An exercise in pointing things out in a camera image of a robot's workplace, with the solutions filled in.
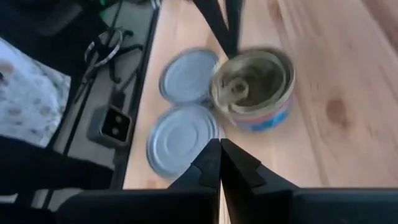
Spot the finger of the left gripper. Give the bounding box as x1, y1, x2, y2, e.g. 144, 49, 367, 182
192, 0, 239, 59
226, 0, 245, 52

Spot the pink blue label can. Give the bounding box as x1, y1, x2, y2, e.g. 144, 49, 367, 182
210, 46, 296, 132

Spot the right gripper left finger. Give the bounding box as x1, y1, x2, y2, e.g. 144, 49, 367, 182
57, 138, 222, 224

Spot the cable with silver strap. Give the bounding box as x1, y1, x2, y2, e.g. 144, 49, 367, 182
83, 27, 144, 85

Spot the green label tuna can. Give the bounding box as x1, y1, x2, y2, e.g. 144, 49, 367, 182
159, 47, 220, 105
146, 104, 223, 180

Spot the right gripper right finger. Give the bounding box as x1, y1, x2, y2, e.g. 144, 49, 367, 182
220, 138, 398, 224

